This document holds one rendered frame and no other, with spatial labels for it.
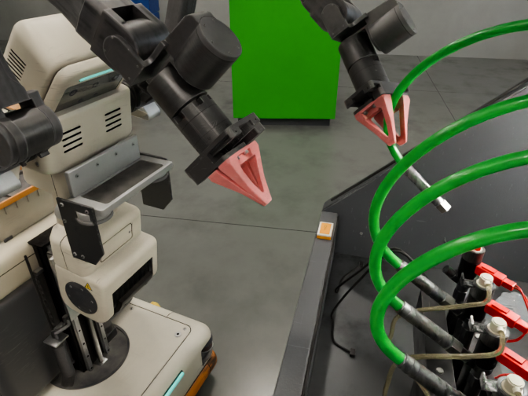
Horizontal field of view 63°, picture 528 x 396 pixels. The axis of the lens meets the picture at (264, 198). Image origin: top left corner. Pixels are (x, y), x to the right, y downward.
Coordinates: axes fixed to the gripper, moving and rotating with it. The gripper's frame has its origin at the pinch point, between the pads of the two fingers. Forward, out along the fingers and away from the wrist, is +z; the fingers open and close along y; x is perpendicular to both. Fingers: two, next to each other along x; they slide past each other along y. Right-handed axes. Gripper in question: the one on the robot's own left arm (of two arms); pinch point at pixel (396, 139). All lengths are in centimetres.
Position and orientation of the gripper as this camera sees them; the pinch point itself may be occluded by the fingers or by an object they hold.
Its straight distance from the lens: 75.0
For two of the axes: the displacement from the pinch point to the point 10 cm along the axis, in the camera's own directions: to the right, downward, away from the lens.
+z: 3.1, 9.1, -2.6
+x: -5.3, 3.9, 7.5
